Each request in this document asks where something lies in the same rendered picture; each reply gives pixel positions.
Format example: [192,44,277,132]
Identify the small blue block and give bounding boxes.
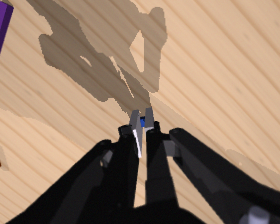
[140,116,145,127]

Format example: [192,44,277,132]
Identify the purple rod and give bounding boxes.
[0,1,14,53]

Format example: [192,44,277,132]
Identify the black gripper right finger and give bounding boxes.
[144,107,280,224]

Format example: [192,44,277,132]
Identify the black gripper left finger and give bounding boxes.
[5,109,143,224]

